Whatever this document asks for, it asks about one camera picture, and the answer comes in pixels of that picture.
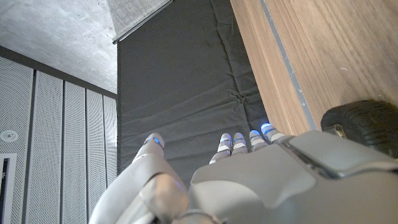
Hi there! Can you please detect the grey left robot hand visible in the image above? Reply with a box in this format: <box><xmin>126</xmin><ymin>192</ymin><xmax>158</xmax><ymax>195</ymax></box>
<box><xmin>88</xmin><ymin>123</ymin><xmax>398</xmax><ymax>224</ymax></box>

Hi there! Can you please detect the black round tape roll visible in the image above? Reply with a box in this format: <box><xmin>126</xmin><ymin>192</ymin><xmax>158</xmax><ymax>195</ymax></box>
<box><xmin>320</xmin><ymin>99</ymin><xmax>398</xmax><ymax>158</ymax></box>

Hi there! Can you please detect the wooden panel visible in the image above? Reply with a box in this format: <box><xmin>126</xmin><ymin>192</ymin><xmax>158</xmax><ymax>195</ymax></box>
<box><xmin>260</xmin><ymin>0</ymin><xmax>317</xmax><ymax>131</ymax></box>

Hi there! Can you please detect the black fabric curtain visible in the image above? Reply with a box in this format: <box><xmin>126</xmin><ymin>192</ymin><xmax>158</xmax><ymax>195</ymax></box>
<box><xmin>116</xmin><ymin>0</ymin><xmax>270</xmax><ymax>187</ymax></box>

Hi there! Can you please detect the white round ceiling detector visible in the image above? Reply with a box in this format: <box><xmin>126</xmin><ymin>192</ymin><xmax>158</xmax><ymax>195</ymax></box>
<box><xmin>0</xmin><ymin>129</ymin><xmax>19</xmax><ymax>142</ymax></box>

